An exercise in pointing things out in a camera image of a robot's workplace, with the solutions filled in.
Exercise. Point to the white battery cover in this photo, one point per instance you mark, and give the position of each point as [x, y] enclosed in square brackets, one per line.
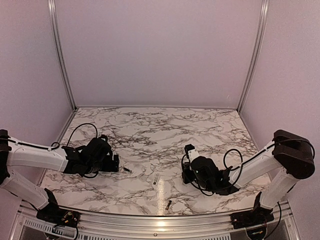
[155, 179]

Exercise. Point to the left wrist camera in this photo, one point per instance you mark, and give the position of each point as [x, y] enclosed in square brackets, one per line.
[104, 138]

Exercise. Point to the aluminium frame post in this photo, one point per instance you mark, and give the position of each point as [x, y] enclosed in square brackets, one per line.
[59, 51]
[255, 54]

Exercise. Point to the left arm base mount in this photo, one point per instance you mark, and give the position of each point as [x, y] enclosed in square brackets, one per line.
[59, 217]

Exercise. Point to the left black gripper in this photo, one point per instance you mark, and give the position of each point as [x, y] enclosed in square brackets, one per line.
[108, 167]

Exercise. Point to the front aluminium rail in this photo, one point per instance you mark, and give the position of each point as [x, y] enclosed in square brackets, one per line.
[109, 226]

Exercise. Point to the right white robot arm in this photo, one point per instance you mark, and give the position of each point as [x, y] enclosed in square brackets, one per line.
[291, 154]

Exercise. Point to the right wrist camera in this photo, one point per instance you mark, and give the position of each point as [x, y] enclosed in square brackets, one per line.
[191, 152]

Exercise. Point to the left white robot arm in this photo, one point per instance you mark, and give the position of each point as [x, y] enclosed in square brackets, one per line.
[97, 156]

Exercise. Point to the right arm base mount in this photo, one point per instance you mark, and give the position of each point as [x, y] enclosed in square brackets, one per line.
[253, 217]

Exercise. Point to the left aluminium frame post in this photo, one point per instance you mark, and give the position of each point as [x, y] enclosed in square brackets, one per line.
[59, 51]

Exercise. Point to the right aluminium frame post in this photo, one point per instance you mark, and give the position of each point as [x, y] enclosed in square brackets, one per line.
[255, 54]

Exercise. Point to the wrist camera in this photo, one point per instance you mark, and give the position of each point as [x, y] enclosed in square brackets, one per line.
[191, 152]
[104, 138]

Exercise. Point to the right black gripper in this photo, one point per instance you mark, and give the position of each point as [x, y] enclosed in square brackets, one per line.
[186, 179]

